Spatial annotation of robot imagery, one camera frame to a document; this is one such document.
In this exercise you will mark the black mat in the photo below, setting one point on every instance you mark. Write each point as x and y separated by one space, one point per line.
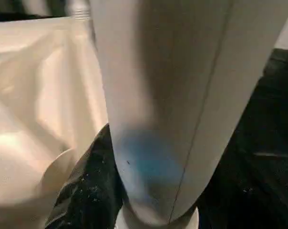
265 107

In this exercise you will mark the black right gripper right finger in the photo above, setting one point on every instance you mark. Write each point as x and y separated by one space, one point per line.
241 195

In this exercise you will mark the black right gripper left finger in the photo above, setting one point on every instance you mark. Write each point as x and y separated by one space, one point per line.
91 186

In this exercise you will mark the white plastic table top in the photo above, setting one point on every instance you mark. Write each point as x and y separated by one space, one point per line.
39 95

